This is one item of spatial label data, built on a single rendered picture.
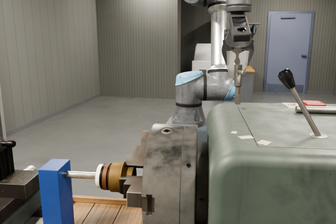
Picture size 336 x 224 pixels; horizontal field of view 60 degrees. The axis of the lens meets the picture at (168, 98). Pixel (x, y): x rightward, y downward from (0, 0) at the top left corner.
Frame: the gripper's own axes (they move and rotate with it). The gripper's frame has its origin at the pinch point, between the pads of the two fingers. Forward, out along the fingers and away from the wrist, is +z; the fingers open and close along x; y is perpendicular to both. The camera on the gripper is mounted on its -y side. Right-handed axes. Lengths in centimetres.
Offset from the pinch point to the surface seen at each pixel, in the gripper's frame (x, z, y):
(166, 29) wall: 81, -29, 618
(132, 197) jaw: 26.6, 26.2, -25.1
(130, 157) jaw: 30.3, 22.5, -9.9
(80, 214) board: 50, 48, -2
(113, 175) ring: 34.2, 25.9, -15.1
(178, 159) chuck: 15.7, 16.8, -22.9
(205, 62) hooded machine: -14, 51, 661
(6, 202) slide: 70, 39, -10
